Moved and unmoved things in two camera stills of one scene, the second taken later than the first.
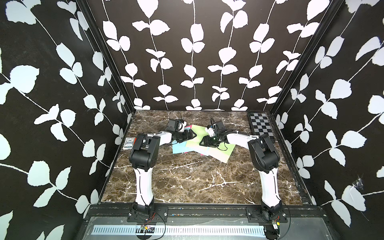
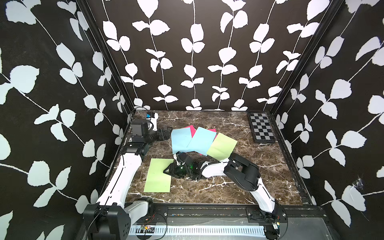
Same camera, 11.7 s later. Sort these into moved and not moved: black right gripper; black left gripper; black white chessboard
Moved: black right gripper; black left gripper
Not moved: black white chessboard
